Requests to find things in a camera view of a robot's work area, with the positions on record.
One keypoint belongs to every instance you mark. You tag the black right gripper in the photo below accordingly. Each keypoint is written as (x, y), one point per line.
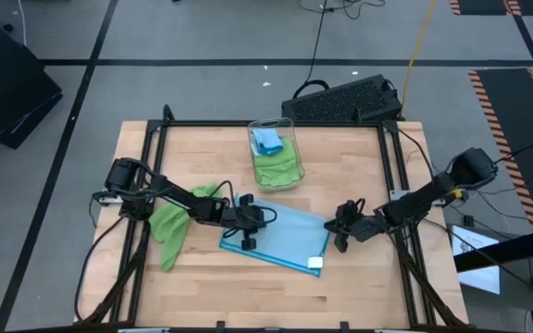
(363, 226)

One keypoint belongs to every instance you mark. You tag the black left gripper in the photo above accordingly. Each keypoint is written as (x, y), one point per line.
(245, 217)

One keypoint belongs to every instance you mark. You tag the light blue microfiber towel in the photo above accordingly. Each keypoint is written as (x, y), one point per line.
(289, 236)
(266, 140)

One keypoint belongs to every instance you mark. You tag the green microfiber towel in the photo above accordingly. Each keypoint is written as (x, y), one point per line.
(169, 226)
(278, 168)

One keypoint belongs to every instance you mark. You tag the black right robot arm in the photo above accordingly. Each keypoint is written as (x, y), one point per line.
(433, 194)

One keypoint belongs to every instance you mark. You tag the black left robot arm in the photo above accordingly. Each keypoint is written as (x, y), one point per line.
(178, 199)

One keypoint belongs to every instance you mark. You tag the clear plastic bin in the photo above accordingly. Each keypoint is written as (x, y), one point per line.
(289, 185)

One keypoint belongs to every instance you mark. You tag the black perforated computer case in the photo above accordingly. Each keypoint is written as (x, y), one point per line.
(340, 99)

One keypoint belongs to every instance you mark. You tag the black metal beam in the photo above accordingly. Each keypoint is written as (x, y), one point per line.
(516, 247)

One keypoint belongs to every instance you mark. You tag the black cabinet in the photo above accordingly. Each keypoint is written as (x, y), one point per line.
(7, 92)

